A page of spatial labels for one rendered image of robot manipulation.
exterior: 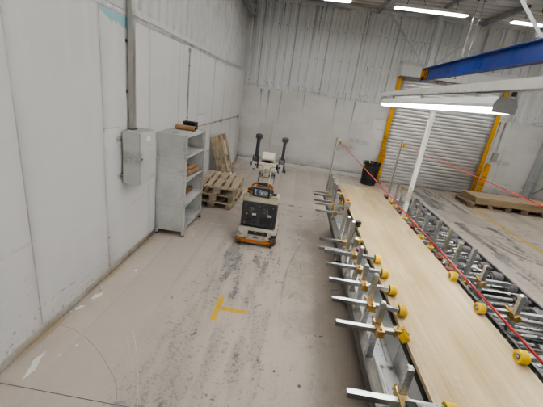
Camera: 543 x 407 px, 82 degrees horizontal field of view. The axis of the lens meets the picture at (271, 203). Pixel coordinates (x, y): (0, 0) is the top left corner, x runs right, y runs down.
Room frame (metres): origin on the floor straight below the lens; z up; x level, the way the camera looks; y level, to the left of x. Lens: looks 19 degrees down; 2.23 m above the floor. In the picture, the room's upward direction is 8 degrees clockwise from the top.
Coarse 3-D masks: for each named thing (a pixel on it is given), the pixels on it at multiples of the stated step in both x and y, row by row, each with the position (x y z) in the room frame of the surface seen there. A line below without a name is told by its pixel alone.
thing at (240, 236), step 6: (240, 222) 4.58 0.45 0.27; (276, 222) 4.78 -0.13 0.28; (240, 228) 4.38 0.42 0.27; (246, 228) 4.39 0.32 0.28; (252, 228) 4.41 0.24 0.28; (258, 228) 4.44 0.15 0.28; (276, 228) 4.58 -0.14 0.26; (240, 234) 4.36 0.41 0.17; (246, 234) 4.36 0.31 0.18; (276, 234) 4.55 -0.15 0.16; (240, 240) 4.36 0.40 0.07; (246, 240) 4.35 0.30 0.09; (252, 240) 4.35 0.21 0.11; (258, 240) 4.35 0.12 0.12; (264, 240) 4.34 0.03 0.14; (270, 240) 4.35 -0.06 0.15
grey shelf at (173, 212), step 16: (160, 144) 4.35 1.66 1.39; (176, 144) 4.34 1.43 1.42; (192, 144) 5.23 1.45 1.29; (160, 160) 4.35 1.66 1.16; (176, 160) 4.34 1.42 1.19; (192, 160) 5.23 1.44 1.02; (160, 176) 4.35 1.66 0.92; (176, 176) 4.34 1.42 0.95; (192, 176) 4.66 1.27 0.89; (160, 192) 4.35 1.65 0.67; (176, 192) 4.34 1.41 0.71; (192, 192) 5.00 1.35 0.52; (160, 208) 4.35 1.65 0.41; (176, 208) 4.34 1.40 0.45; (192, 208) 5.22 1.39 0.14; (160, 224) 4.35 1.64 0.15; (176, 224) 4.34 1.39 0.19
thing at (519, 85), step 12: (468, 84) 2.10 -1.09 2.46; (480, 84) 1.96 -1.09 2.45; (492, 84) 1.83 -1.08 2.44; (504, 84) 1.72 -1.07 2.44; (516, 84) 1.63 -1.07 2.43; (528, 84) 1.54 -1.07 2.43; (540, 84) 1.47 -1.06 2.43; (396, 96) 4.20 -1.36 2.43; (408, 96) 4.19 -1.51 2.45; (432, 120) 4.17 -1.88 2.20; (420, 156) 4.17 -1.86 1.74; (408, 192) 4.19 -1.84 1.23; (408, 204) 4.17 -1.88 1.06
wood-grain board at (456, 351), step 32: (352, 192) 5.01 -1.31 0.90; (384, 224) 3.67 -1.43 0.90; (384, 256) 2.77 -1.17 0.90; (416, 256) 2.88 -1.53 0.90; (416, 288) 2.25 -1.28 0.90; (448, 288) 2.33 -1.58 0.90; (416, 320) 1.84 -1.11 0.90; (448, 320) 1.89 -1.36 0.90; (480, 320) 1.94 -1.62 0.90; (416, 352) 1.52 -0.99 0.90; (448, 352) 1.56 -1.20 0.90; (480, 352) 1.60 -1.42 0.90; (448, 384) 1.32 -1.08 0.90; (480, 384) 1.35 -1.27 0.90; (512, 384) 1.38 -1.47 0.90
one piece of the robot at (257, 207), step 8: (264, 184) 4.44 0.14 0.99; (248, 192) 4.49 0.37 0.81; (248, 200) 4.44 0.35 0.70; (256, 200) 4.43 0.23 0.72; (264, 200) 4.43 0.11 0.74; (272, 200) 4.42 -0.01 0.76; (248, 208) 4.44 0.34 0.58; (256, 208) 4.43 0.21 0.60; (264, 208) 4.43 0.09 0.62; (272, 208) 4.42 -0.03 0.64; (248, 216) 4.44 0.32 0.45; (256, 216) 4.43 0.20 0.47; (264, 216) 4.42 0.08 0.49; (272, 216) 4.42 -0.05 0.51; (248, 224) 4.44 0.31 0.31; (256, 224) 4.43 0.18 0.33; (264, 224) 4.42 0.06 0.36; (272, 224) 4.42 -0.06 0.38
